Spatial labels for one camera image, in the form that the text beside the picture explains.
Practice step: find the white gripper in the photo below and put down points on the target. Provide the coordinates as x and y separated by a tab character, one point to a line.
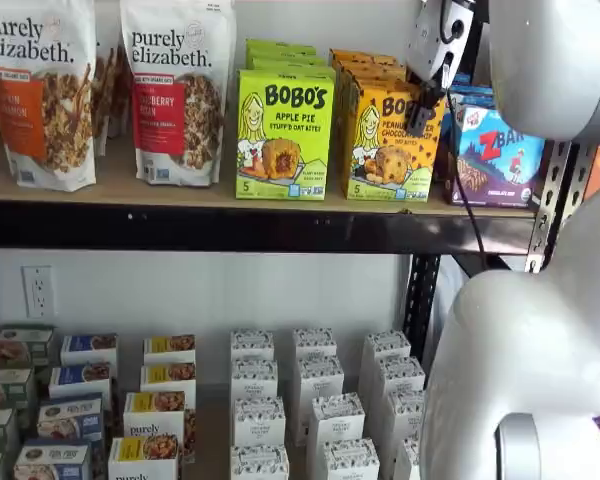
430	45

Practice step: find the orange Bobo's oat bites box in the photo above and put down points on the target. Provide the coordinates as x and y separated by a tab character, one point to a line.
375	77
360	54
385	155
370	66

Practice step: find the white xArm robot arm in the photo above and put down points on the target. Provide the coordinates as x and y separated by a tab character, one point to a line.
530	350

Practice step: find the blue Zbar snack box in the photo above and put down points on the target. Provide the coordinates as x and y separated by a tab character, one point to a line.
500	165
472	97

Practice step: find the green Bobo's apple pie box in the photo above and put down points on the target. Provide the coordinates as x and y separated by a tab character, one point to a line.
285	55
285	140
290	65
280	45

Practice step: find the black diagonal shelf brace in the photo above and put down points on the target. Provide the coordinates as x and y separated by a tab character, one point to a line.
480	263

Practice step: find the black metal shelf beam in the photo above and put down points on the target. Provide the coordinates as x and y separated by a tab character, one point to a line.
230	230

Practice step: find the wooden shelf board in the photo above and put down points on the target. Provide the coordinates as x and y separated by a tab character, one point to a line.
130	192

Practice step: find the yellow label granola box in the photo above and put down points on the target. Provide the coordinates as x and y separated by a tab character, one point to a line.
142	457
167	377
152	415
170	347

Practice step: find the blue label granola box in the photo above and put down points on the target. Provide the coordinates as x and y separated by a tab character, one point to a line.
70	417
52	460
87	347
80	380

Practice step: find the translucent plastic sheet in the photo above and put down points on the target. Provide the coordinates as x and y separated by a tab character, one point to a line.
442	290

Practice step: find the granola bag red label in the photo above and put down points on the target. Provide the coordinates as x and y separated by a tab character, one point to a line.
175	100

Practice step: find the white patterned carton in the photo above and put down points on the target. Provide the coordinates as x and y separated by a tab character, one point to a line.
259	462
386	345
407	460
259	422
254	380
350	460
336	420
252	345
315	342
405	412
321	377
400	377

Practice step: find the white granola bag clear window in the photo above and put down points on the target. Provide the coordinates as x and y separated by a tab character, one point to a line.
120	90
101	100

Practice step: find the granola bag orange label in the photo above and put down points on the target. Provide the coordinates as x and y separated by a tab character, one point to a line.
40	100

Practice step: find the grey perforated upright post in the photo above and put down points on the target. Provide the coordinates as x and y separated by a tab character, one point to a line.
550	200

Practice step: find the white wall outlet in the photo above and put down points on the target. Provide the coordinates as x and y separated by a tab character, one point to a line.
38	291

